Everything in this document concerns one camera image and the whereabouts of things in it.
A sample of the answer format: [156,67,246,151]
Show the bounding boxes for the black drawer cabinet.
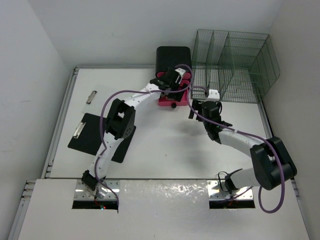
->
[155,46,192,76]

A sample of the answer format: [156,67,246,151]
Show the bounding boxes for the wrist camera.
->
[175,67,187,78]
[206,89,220,102]

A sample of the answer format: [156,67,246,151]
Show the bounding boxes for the green wire mesh organizer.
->
[191,29,281,104]

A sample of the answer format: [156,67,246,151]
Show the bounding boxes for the purple cable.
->
[189,86,287,214]
[93,64,193,204]

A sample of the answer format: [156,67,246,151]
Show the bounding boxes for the pink bottom drawer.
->
[158,86,189,109]

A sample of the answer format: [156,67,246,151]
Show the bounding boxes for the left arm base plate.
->
[73,180,120,201]

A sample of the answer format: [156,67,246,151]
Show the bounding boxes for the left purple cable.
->
[93,64,193,204]

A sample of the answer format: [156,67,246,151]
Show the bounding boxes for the transparent clipboard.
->
[72,85,112,139]

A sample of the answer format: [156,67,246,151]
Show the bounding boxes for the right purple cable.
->
[189,86,287,214]

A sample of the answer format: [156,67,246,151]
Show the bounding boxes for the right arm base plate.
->
[207,179,255,201]

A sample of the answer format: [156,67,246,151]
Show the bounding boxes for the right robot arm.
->
[189,100,298,194]

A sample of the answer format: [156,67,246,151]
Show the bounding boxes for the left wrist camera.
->
[175,67,187,78]

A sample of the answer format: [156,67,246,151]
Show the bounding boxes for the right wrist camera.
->
[206,89,220,102]

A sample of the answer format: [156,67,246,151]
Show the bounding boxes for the pink top drawer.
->
[156,71,192,80]

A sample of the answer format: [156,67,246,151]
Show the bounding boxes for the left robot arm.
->
[77,67,188,194]

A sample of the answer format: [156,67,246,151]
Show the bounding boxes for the black mouse pad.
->
[67,113,136,163]

